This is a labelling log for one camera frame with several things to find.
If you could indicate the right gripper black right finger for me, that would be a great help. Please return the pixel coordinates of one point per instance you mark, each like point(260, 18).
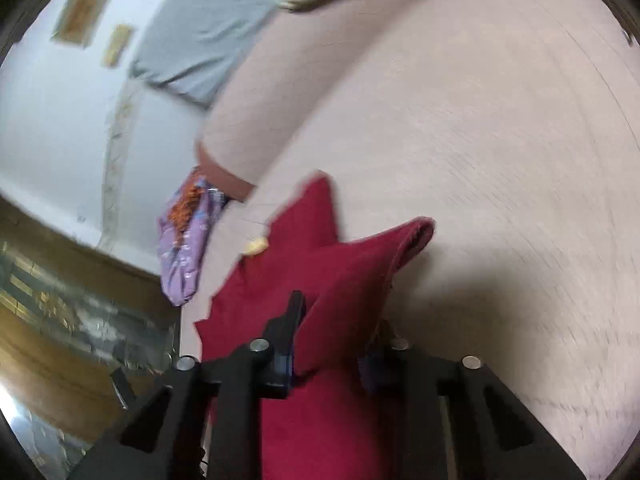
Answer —
point(443, 419)

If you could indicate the pink quilted bolster pillow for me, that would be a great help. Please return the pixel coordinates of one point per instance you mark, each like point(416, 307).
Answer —
point(295, 62)

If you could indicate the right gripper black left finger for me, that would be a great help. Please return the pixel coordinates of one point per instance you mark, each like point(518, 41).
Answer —
point(200, 420)

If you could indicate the wooden glass-door cabinet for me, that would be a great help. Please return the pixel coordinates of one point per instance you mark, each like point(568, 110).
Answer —
point(69, 318)

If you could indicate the dark red garment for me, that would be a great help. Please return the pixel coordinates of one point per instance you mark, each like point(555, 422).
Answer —
point(327, 427)

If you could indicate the small framed wall picture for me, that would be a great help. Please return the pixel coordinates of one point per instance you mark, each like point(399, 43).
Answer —
point(117, 44)

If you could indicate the purple floral cloth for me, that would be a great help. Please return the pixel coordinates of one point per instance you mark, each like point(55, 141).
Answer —
point(181, 252)

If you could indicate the orange black patterned cloth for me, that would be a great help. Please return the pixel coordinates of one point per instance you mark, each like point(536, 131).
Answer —
point(183, 209)

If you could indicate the pink quilted bed cover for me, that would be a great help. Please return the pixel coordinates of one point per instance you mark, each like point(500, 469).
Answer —
point(514, 124)

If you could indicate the grey pillow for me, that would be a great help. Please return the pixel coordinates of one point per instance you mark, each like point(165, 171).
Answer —
point(191, 46)

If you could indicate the large framed wall picture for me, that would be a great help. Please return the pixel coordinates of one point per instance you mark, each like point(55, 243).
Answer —
point(78, 22)

